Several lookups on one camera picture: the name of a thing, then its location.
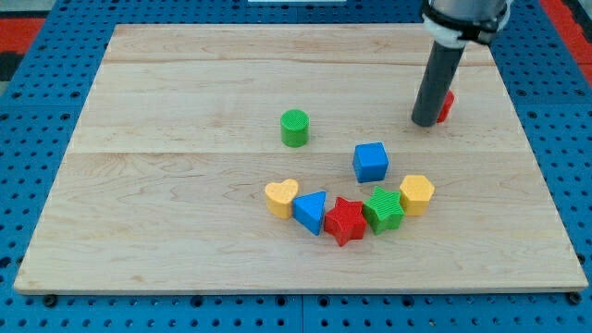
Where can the green star block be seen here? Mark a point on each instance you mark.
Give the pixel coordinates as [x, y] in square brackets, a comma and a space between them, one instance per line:
[383, 211]

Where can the yellow hexagon block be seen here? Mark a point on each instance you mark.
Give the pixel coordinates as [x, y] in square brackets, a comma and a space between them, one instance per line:
[416, 193]

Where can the yellow heart block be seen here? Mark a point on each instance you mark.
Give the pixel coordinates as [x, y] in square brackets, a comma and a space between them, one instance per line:
[279, 197]

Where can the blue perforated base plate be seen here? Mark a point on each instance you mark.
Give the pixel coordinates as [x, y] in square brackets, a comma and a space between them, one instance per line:
[45, 95]

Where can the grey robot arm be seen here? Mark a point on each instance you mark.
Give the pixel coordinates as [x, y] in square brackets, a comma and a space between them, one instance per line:
[455, 23]

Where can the blue triangle block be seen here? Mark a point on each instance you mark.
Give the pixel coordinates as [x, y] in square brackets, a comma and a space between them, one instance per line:
[309, 210]

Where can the green cylinder block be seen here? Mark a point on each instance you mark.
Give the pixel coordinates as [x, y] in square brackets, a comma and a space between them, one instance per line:
[294, 128]

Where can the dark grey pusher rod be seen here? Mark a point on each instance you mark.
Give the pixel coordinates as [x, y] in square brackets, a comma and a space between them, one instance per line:
[440, 70]

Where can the red circle block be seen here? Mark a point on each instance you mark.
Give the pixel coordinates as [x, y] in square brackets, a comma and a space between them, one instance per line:
[446, 108]

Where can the blue cube block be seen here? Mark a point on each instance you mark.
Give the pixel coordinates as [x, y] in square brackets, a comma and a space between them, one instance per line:
[370, 162]

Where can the red star block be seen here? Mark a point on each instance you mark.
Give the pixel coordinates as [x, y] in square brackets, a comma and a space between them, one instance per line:
[346, 221]

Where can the wooden board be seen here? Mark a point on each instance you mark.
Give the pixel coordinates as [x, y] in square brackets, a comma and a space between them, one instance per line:
[161, 189]

